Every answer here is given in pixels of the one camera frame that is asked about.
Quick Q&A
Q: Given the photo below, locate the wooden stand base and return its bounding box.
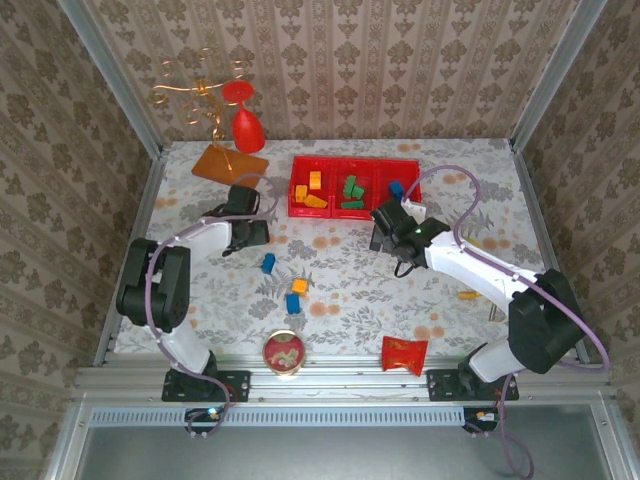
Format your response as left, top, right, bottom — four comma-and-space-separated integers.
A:
191, 143, 270, 185

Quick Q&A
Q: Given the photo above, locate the red plastic bin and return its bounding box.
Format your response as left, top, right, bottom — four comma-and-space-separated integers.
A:
332, 157, 381, 220
374, 158, 426, 216
288, 155, 337, 219

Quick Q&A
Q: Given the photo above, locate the floral patterned table cover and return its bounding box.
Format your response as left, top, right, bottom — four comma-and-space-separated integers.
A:
113, 138, 576, 359

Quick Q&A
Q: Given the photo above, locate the red plastic goblet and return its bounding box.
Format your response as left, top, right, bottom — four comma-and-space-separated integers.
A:
221, 80, 266, 155

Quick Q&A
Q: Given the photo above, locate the red gold packet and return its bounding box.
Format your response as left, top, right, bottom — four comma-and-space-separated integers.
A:
381, 335, 430, 375

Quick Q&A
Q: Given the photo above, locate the aluminium base beam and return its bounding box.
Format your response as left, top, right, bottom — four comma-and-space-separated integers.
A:
72, 355, 614, 404

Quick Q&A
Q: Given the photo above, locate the round red gold tin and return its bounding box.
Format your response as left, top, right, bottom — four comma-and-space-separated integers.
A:
262, 329, 306, 376

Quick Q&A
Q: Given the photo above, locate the aluminium side rail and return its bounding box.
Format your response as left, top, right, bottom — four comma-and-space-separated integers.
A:
93, 149, 167, 367
509, 142, 594, 364

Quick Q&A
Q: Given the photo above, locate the gold wire stand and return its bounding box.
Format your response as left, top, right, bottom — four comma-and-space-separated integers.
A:
148, 46, 251, 171

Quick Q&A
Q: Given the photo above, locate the aluminium frame post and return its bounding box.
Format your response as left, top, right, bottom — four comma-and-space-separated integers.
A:
55, 0, 165, 157
510, 0, 609, 151

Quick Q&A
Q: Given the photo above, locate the grey slotted cable duct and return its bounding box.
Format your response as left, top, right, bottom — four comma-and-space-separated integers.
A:
91, 406, 465, 427

